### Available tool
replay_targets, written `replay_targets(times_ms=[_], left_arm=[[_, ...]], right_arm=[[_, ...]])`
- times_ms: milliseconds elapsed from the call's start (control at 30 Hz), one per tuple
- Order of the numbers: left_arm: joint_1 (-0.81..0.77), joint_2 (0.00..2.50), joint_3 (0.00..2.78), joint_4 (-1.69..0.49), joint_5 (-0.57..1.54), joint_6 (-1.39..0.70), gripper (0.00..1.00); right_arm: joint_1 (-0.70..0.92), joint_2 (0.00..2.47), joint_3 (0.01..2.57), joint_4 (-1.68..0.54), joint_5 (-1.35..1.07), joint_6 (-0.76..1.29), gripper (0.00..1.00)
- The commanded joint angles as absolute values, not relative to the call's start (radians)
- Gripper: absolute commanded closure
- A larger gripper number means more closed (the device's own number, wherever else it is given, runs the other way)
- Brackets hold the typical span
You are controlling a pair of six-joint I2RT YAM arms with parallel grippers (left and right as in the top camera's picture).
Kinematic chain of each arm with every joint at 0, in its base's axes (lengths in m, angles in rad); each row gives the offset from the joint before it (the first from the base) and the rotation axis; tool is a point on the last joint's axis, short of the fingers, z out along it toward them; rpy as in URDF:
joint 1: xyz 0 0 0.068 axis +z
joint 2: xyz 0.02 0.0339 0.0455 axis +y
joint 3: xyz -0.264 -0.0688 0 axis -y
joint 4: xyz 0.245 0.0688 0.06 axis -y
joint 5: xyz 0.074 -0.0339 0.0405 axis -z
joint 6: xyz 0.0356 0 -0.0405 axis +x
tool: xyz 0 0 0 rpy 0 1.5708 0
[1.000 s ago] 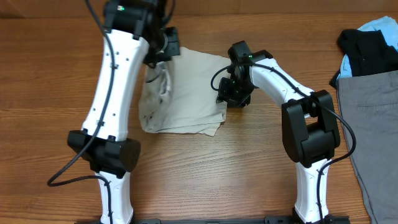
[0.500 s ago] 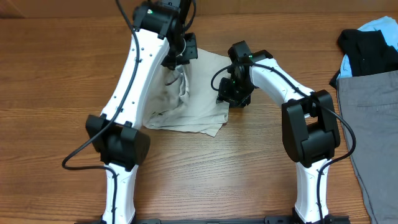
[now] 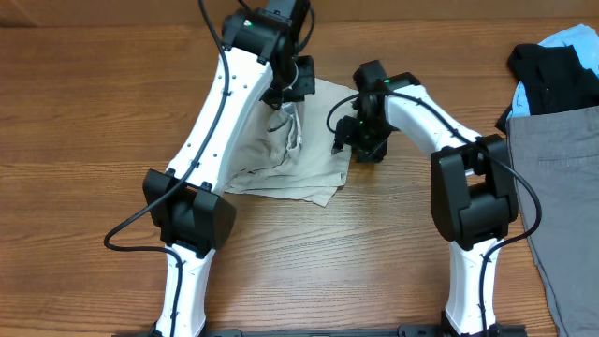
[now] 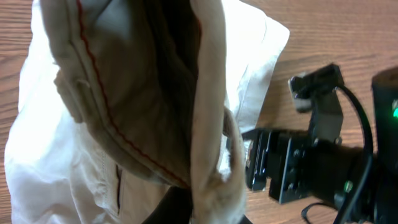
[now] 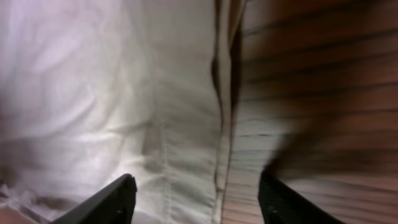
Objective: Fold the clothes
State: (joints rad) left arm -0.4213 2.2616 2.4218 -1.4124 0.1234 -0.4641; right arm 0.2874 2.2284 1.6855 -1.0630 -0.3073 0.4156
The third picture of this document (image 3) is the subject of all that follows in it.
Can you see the grey shorts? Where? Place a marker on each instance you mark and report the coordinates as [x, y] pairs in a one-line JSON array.
[[557, 154]]

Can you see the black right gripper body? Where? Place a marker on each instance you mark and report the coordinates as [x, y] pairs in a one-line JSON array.
[[370, 139]]

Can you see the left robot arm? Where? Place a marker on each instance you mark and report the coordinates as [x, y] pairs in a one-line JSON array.
[[259, 61]]

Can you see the beige shorts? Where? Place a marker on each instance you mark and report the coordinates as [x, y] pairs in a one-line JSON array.
[[288, 153]]

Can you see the light blue garment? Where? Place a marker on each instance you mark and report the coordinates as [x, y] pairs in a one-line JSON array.
[[585, 42]]

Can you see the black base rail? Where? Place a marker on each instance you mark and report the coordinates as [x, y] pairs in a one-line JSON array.
[[401, 331]]

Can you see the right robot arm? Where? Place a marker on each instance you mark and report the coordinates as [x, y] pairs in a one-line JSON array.
[[473, 197]]

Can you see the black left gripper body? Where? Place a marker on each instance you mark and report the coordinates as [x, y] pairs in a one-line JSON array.
[[299, 82]]

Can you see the black garment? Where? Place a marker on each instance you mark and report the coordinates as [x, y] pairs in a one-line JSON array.
[[553, 80]]

